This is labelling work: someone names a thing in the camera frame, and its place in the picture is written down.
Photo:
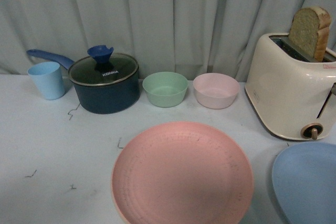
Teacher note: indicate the pink plastic bowl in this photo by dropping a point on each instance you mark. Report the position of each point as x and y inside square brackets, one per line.
[215, 90]

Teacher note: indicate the blue plate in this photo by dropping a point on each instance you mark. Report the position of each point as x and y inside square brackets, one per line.
[303, 178]

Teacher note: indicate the pink plate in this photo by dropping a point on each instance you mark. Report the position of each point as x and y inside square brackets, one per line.
[182, 172]

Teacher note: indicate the grey curtain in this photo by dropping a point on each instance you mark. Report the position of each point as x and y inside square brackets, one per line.
[185, 36]

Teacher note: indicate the green plastic bowl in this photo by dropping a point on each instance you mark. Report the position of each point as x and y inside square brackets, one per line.
[165, 89]

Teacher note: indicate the bread slice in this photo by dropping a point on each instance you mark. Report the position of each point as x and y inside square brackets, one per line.
[309, 31]

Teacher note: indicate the cream white toaster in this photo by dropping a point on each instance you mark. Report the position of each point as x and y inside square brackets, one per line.
[293, 97]

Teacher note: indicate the glass pot lid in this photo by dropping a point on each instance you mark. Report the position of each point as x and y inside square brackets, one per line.
[102, 67]

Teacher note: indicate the dark blue saucepan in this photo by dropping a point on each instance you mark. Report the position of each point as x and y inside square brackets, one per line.
[99, 99]

